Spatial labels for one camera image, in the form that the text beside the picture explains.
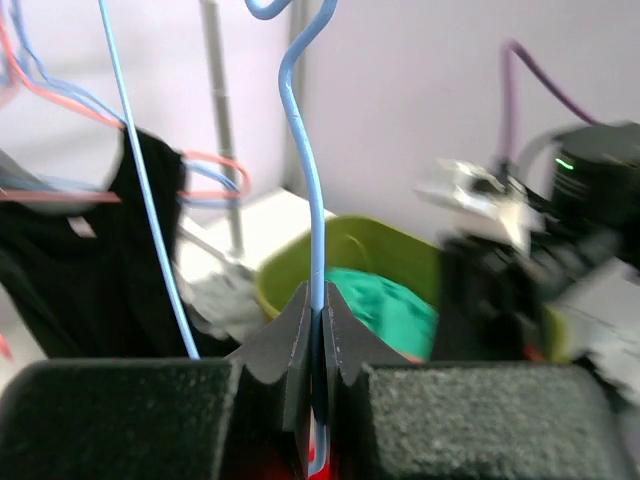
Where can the red tank top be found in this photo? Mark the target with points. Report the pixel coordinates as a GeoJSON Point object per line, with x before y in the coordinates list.
{"type": "Point", "coordinates": [282, 466]}

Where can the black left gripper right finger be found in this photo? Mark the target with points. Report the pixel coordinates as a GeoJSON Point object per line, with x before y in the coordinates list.
{"type": "Point", "coordinates": [351, 352]}

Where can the silver and white clothes rack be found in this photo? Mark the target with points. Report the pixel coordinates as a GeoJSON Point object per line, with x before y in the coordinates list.
{"type": "Point", "coordinates": [215, 59]}

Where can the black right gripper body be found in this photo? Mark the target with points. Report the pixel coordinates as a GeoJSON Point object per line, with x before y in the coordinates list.
{"type": "Point", "coordinates": [485, 312]}

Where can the olive green plastic basket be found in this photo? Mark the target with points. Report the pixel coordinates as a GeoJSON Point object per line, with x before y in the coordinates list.
{"type": "Point", "coordinates": [367, 245]}

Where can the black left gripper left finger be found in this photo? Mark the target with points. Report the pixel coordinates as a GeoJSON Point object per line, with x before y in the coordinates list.
{"type": "Point", "coordinates": [272, 407]}

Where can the black tank top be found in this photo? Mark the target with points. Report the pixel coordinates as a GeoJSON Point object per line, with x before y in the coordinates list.
{"type": "Point", "coordinates": [89, 285]}

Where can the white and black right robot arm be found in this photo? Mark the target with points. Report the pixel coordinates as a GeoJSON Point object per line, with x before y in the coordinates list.
{"type": "Point", "coordinates": [583, 191]}

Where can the green tank top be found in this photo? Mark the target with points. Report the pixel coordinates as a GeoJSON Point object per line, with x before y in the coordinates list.
{"type": "Point", "coordinates": [393, 312]}

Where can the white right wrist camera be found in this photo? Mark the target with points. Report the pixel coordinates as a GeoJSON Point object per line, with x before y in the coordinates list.
{"type": "Point", "coordinates": [483, 205]}

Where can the grey tank top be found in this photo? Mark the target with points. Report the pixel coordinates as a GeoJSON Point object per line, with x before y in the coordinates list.
{"type": "Point", "coordinates": [219, 288]}

